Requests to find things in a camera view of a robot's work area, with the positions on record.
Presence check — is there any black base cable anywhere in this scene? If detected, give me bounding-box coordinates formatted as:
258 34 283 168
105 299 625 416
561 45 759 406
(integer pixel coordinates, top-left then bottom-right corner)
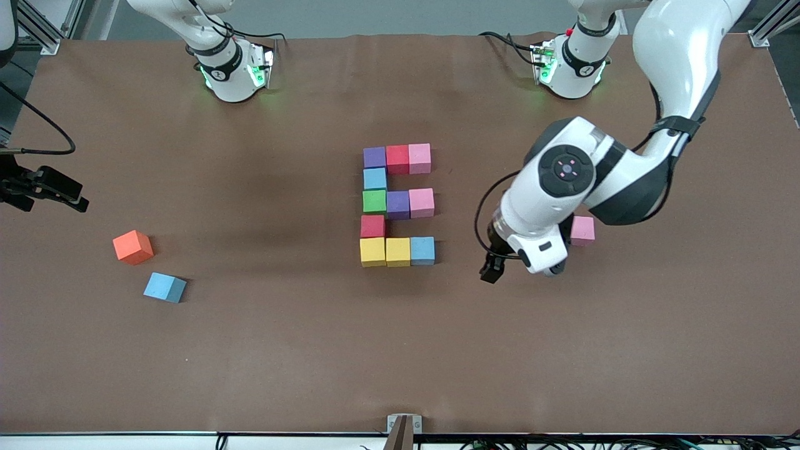
479 30 539 67

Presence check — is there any brown table mat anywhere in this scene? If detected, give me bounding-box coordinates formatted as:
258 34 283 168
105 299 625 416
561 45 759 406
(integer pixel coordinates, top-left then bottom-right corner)
0 32 800 436

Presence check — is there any silver aluminium frame post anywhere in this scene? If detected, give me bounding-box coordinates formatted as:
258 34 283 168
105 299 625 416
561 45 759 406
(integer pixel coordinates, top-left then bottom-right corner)
11 0 85 56
748 0 800 48

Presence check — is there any pink foam cube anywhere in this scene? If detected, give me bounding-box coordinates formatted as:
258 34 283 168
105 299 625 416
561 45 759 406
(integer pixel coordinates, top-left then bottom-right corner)
569 216 596 247
409 144 433 175
409 187 436 219

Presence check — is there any orange foam cube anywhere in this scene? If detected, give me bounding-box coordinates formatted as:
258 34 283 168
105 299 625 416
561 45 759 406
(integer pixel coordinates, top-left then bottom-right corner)
112 229 155 266

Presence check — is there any grey metal bracket plate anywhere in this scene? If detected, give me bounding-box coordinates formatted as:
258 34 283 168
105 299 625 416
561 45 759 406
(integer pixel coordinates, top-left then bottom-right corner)
386 414 423 436

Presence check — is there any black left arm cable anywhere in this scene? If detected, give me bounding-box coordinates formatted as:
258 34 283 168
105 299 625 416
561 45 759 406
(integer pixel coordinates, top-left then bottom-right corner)
473 81 663 260

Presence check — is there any brown pointed bar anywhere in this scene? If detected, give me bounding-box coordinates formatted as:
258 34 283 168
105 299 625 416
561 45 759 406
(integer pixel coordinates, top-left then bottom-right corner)
382 416 416 450

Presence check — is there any yellow foam cube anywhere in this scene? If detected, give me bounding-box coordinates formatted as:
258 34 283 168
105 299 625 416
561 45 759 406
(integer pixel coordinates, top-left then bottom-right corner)
386 237 413 268
359 237 388 268

